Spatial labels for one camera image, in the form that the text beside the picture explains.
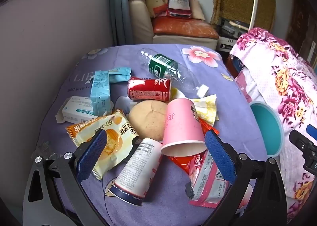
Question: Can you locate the orange cake wrapper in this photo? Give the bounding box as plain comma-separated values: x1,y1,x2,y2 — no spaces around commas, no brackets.
65,109,139,181

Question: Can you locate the round bread bun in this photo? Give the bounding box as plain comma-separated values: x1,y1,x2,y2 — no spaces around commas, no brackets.
128,100,169,141

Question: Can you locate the red soda can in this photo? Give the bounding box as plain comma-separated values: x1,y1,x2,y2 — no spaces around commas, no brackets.
127,77,172,102

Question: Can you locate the light blue wrapper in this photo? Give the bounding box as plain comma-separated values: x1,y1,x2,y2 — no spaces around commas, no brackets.
108,67,132,83

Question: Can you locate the orange red foil packet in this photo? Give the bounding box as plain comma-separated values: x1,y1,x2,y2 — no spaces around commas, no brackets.
199,118,220,140

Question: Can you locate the dark wooden cabinet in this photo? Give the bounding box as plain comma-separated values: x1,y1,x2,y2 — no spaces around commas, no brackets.
287,0,317,63

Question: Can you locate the white medicine box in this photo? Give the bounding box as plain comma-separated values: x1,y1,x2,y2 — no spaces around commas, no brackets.
56,95,112,124

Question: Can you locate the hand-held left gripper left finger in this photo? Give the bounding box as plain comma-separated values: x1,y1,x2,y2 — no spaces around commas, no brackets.
23,128,112,226

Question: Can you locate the pink paper cup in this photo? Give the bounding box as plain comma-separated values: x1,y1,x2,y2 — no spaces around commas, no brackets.
160,98,207,157

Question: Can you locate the beige sofa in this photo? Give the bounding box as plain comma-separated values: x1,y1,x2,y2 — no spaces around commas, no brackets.
127,0,220,50

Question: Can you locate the pink floral blanket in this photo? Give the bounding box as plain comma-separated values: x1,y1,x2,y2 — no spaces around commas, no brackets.
229,27,317,224

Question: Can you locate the grey blue curtain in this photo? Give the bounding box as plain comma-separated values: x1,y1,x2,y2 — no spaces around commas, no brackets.
109,0,135,45

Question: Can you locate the small red wooden cabinet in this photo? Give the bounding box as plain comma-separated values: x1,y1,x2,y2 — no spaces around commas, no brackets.
226,55,248,80

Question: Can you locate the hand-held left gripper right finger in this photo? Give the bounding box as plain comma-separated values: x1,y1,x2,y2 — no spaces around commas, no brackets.
198,129,288,226

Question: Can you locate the yellow pillow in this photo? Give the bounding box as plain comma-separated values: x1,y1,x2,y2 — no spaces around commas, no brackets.
146,0,171,18

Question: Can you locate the red pink snack packet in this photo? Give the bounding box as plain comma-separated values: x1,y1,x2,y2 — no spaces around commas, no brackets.
168,152,232,209

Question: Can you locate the red printed bag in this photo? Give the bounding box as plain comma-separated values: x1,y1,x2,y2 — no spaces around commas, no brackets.
167,0,194,19

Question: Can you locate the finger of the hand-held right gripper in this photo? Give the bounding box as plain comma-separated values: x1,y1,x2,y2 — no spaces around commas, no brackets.
306,124,317,140
289,129,317,175

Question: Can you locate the light blue drink carton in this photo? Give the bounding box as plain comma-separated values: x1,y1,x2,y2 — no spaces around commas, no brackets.
90,70,112,117

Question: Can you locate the clear plastic bottle green label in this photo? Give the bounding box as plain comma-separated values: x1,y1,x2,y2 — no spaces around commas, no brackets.
140,48,210,98

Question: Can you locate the beige pillow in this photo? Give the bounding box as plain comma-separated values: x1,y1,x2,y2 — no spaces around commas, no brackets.
190,0,206,21

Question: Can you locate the black audio device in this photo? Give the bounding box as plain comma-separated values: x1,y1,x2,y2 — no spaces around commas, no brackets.
215,16,250,52

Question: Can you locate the teal trash bin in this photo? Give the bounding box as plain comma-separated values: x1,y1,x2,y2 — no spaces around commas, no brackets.
250,101,285,156

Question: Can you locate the white pole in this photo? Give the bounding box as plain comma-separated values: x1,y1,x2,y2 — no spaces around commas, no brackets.
249,0,260,29

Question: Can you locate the orange seat cushion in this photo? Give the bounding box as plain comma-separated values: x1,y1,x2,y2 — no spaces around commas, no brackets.
152,16,220,38

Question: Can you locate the white cup with blue rim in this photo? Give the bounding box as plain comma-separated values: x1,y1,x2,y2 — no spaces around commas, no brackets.
107,138,162,206

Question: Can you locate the purple floral tablecloth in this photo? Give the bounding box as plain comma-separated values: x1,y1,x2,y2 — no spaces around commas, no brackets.
31,44,268,226

